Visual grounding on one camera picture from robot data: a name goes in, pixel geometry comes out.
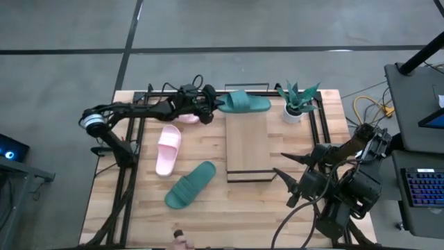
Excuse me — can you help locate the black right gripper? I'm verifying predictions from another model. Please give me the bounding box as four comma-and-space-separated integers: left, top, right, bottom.
273, 144, 343, 209

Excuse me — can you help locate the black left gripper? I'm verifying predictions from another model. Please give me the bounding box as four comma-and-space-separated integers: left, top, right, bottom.
169, 83, 225, 126

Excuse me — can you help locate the green rubber slide sandal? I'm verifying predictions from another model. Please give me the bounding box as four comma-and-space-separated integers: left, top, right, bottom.
216, 89, 273, 115
164, 160, 217, 210

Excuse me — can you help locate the pink rubber slide sandal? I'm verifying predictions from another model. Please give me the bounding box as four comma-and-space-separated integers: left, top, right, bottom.
155, 124, 182, 178
174, 113, 201, 125

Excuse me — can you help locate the wooden shoe rack board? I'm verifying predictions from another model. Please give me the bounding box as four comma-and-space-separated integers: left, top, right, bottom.
223, 82, 278, 184

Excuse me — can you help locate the snake plant in white pot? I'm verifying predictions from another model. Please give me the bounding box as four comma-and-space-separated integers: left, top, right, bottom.
276, 80, 321, 125

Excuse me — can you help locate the backlit computer keyboard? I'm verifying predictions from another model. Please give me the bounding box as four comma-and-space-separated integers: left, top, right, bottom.
401, 167, 444, 208

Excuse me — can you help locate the grey side table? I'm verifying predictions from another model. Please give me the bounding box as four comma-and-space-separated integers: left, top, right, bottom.
384, 62, 444, 154

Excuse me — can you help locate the grey keyboard table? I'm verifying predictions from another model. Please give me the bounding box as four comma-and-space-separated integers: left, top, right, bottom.
391, 149, 444, 240

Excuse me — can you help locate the laptop with blue screen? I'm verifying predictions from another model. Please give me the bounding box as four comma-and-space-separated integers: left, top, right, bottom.
417, 107, 444, 131

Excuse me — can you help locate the black metal pole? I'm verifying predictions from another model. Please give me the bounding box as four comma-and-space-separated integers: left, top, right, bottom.
398, 30, 444, 76

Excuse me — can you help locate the dark grey equipment stand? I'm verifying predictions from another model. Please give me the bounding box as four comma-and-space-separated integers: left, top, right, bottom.
0, 156, 56, 250

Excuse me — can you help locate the black device with blue light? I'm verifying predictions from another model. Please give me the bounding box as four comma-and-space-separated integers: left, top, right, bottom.
0, 133, 31, 163

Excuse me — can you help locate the black aluminium table frame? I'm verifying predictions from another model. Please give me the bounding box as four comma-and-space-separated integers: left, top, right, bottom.
78, 83, 379, 249

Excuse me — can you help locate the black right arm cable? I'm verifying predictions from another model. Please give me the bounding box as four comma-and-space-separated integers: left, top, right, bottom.
270, 158, 358, 249

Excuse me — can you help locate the yellow cable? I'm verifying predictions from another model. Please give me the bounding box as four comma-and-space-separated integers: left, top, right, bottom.
352, 95, 395, 125

